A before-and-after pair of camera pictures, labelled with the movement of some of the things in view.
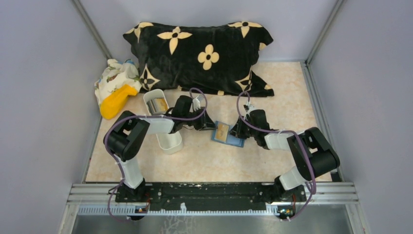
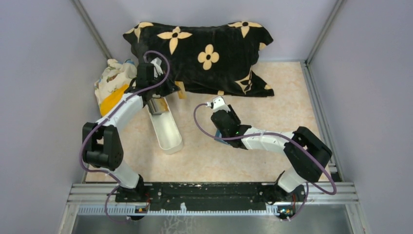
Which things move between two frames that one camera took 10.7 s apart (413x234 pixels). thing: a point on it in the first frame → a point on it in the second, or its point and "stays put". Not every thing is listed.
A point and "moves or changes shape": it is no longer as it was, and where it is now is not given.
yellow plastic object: x=113 y=105 stays put
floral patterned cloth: x=116 y=75 stays put
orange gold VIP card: x=221 y=132 moves or changes shape
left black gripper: x=202 y=119 → x=164 y=89
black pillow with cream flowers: x=216 y=58 stays put
